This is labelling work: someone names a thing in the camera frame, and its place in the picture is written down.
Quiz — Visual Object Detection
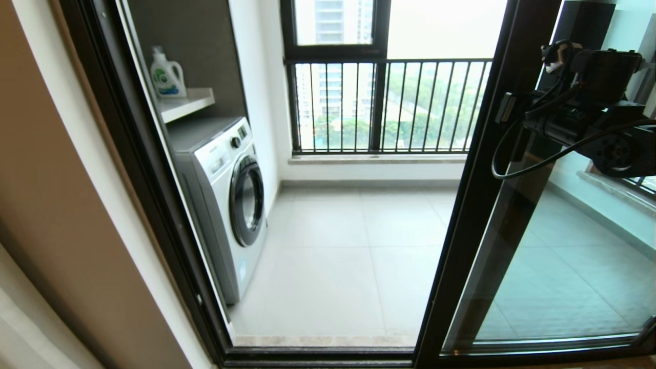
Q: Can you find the dark framed sliding glass door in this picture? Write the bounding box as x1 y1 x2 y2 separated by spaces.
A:
413 0 656 369

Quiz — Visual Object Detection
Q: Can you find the grey stone window sill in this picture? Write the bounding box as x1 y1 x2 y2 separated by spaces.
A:
287 154 468 166
577 169 656 220

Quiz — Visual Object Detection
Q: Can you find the black balcony railing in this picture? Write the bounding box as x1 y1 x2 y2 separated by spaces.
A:
292 58 494 155

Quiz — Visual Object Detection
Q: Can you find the black window guard railing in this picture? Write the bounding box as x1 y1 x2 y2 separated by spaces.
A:
625 49 656 196

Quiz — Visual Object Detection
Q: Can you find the high-rise apartment building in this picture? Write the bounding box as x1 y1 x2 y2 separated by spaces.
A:
296 0 374 122

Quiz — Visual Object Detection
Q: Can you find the white front-load washing machine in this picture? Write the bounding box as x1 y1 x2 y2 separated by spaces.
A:
169 117 268 307

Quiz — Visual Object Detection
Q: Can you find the white laundry detergent bottle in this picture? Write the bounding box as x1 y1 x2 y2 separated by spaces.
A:
150 46 187 99

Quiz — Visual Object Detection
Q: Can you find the cream curtain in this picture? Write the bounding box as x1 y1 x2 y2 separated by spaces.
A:
0 246 103 369

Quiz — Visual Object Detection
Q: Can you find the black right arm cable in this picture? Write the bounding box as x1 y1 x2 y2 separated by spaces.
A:
491 41 656 181

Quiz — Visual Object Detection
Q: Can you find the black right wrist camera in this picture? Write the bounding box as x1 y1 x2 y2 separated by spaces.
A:
569 49 644 103

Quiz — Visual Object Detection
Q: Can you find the black window frame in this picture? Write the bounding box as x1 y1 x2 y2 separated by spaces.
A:
279 0 391 156

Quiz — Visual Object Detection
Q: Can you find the white wall shelf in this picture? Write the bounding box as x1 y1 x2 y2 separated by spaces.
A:
158 87 216 124

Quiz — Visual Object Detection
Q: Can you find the dark sliding door frame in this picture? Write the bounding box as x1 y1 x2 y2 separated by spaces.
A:
57 0 656 369

